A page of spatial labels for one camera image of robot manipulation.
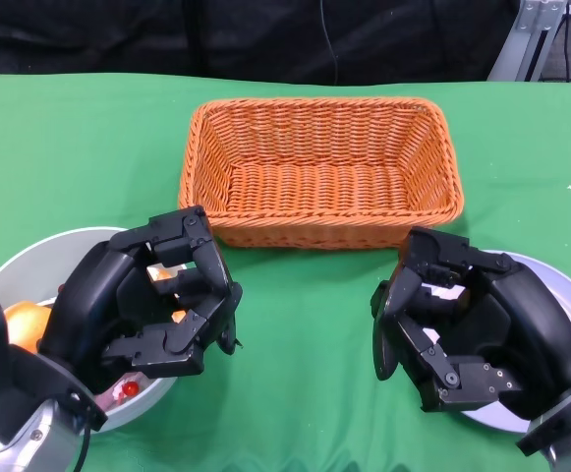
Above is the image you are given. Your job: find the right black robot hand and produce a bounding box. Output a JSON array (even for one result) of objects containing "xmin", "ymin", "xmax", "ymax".
[{"xmin": 371, "ymin": 225, "xmax": 571, "ymax": 424}]

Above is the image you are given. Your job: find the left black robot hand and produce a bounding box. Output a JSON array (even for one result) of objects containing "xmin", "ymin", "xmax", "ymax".
[{"xmin": 36, "ymin": 205, "xmax": 245, "ymax": 394}]

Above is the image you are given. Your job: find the grey metal bowl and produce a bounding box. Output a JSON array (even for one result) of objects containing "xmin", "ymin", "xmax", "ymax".
[{"xmin": 0, "ymin": 226, "xmax": 188, "ymax": 434}]

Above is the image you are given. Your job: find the lilac round plate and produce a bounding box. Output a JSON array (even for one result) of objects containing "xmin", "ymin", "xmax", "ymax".
[{"xmin": 456, "ymin": 250, "xmax": 571, "ymax": 435}]

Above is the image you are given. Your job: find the orange wicker basket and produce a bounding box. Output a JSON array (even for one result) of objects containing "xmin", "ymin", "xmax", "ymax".
[{"xmin": 176, "ymin": 96, "xmax": 465, "ymax": 251}]

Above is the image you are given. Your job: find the green tablecloth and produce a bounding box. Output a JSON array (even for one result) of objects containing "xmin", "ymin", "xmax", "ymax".
[{"xmin": 0, "ymin": 71, "xmax": 571, "ymax": 472}]

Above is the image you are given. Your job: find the black backdrop cloth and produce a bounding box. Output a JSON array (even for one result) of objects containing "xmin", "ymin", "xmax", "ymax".
[{"xmin": 0, "ymin": 0, "xmax": 525, "ymax": 89}]

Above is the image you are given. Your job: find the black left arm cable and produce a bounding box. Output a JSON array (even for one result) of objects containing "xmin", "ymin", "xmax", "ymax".
[{"xmin": 71, "ymin": 417, "xmax": 94, "ymax": 472}]

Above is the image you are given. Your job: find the aluminium frame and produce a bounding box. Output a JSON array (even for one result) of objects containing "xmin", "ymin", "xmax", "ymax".
[{"xmin": 485, "ymin": 0, "xmax": 569, "ymax": 83}]

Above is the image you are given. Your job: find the black hanging cable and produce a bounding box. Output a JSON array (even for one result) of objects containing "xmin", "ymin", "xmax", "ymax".
[{"xmin": 319, "ymin": 0, "xmax": 341, "ymax": 84}]

